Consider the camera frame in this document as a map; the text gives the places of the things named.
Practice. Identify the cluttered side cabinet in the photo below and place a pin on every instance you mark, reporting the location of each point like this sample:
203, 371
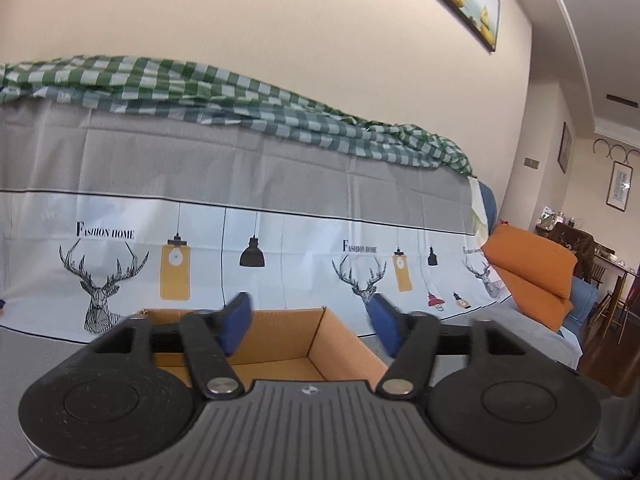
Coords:
547, 222

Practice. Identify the light wooden chair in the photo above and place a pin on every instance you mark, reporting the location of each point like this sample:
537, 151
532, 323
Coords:
612, 305

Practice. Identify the wooden dining table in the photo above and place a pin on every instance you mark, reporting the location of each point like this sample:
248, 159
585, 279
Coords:
620, 262

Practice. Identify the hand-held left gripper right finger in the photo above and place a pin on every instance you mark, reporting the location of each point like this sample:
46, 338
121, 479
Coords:
385, 325

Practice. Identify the green checked cloth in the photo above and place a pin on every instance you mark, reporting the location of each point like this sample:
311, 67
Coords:
200, 90

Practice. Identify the orange cushion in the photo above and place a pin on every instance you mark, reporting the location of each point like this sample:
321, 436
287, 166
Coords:
542, 305
535, 255

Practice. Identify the ceiling air vent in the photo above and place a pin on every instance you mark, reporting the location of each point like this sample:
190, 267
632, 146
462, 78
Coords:
622, 100

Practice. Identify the wall switch plate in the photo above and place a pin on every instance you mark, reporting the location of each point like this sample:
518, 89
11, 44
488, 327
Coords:
531, 162

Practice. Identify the printed deer sofa cover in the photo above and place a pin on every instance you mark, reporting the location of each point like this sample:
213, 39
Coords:
200, 170

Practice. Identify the small dark framed picture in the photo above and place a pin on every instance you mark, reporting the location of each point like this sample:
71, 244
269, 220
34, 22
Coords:
564, 147

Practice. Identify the framed calligraphy picture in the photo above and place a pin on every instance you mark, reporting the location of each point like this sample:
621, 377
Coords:
619, 185

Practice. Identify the brown cardboard box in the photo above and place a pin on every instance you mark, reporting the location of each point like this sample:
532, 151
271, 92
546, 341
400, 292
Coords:
285, 335

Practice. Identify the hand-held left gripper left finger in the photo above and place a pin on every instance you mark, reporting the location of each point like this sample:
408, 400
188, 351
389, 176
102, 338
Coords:
235, 322

